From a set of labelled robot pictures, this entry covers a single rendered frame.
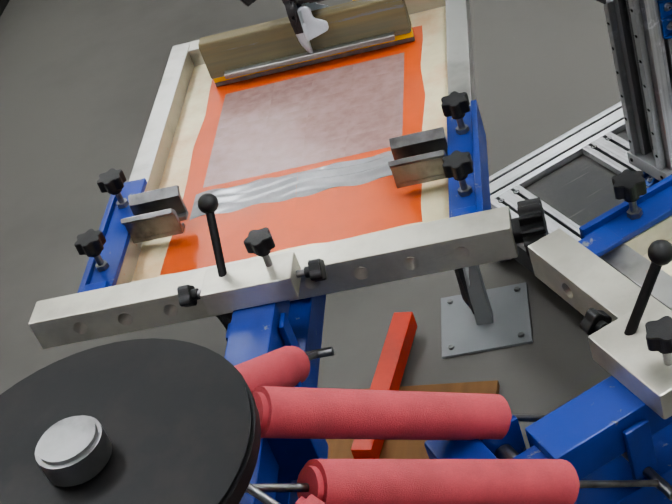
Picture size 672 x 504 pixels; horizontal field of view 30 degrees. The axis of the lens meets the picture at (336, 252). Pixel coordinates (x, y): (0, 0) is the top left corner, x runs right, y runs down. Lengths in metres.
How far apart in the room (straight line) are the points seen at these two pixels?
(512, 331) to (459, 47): 1.06
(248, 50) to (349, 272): 0.75
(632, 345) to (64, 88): 3.83
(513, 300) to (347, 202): 1.26
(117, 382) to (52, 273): 2.77
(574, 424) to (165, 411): 0.46
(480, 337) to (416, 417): 1.77
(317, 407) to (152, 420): 0.19
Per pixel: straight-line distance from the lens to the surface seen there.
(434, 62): 2.21
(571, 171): 3.15
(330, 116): 2.15
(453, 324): 3.10
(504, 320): 3.07
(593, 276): 1.52
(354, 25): 2.27
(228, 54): 2.32
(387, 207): 1.88
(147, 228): 1.96
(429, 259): 1.65
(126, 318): 1.78
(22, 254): 4.08
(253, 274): 1.63
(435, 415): 1.29
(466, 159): 1.73
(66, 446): 1.07
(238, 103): 2.29
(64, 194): 4.28
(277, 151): 2.10
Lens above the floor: 2.01
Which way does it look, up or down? 35 degrees down
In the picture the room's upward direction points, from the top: 20 degrees counter-clockwise
